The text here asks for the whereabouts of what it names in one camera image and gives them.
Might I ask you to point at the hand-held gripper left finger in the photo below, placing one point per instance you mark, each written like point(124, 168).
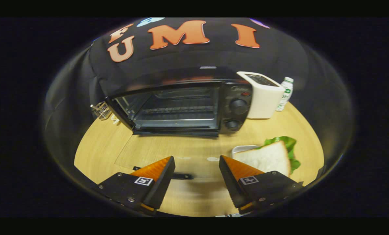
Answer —
point(163, 182)

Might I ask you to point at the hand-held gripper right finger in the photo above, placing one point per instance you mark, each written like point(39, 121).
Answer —
point(230, 186)

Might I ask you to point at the lettuce sandwich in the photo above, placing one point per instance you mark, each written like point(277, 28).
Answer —
point(266, 158)

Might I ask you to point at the black toaster oven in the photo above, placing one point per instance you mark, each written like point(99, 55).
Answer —
point(236, 94)

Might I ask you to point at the white pop-up toaster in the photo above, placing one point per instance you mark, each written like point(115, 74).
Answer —
point(262, 101)

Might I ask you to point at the small metal tray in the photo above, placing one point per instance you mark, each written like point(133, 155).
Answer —
point(241, 148)

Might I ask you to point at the white green-label bottle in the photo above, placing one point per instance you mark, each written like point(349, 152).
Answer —
point(285, 94)

